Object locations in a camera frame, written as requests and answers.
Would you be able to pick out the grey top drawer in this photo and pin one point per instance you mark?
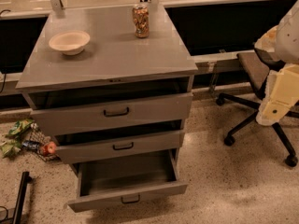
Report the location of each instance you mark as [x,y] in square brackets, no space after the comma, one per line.
[113,106]

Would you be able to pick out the patterned drink can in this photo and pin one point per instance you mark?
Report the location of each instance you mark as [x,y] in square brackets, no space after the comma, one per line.
[140,15]

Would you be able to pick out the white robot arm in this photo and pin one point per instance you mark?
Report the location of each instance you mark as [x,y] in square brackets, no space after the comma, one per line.
[283,39]

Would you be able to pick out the green snack bag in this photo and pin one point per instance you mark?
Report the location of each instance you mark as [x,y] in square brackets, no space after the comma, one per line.
[10,148]

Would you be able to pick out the grey drawer cabinet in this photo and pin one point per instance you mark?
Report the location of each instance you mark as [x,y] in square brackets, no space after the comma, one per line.
[113,56]

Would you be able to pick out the grey middle drawer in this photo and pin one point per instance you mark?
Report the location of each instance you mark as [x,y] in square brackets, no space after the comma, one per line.
[119,142]

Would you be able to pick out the green chip bag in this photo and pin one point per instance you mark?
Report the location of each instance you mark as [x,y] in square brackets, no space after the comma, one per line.
[20,127]

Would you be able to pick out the grey bottom drawer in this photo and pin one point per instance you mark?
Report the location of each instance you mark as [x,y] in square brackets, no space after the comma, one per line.
[126,180]

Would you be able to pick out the blue can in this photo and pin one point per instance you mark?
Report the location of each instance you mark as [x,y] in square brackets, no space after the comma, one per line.
[30,145]

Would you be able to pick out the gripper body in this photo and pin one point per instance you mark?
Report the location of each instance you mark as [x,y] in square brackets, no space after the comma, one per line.
[289,39]

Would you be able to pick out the wire mesh basket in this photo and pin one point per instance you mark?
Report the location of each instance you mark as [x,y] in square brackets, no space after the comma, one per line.
[35,134]

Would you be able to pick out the black metal stand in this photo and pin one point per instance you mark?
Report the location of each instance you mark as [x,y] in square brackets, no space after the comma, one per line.
[13,215]

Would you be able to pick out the red apple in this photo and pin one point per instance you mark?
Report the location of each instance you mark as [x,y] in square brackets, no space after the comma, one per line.
[49,149]

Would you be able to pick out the beige bowl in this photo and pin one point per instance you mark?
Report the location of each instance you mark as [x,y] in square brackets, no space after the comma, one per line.
[70,42]

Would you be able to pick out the grey drawer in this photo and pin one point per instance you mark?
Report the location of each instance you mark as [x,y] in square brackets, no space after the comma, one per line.
[126,180]
[113,106]
[119,142]

